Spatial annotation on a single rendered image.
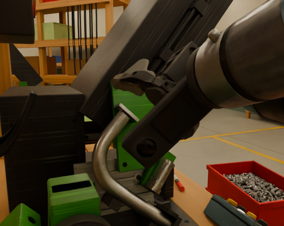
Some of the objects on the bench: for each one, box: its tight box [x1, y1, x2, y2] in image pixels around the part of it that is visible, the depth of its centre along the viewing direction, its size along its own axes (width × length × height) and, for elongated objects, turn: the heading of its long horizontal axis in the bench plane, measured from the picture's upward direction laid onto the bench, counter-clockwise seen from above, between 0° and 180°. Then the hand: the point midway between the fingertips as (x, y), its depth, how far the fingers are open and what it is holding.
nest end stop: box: [164, 213, 182, 226], centre depth 59 cm, size 4×7×6 cm
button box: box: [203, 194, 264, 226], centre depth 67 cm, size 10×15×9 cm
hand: (140, 113), depth 45 cm, fingers open, 14 cm apart
